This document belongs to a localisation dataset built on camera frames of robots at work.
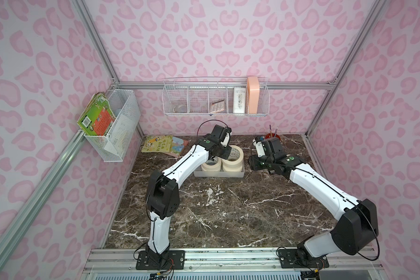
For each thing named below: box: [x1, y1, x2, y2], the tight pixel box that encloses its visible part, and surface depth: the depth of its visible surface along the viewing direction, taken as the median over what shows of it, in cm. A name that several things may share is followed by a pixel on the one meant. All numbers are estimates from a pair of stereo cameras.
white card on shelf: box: [232, 87, 247, 114], surface depth 95 cm
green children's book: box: [140, 135, 173, 153], surface depth 116 cm
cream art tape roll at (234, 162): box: [221, 144, 244, 173], surface depth 90 cm
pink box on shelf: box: [247, 76, 260, 114], surface depth 84 cm
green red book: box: [77, 92, 117, 136], surface depth 73 cm
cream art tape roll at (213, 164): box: [200, 156, 222, 172], surface depth 99 cm
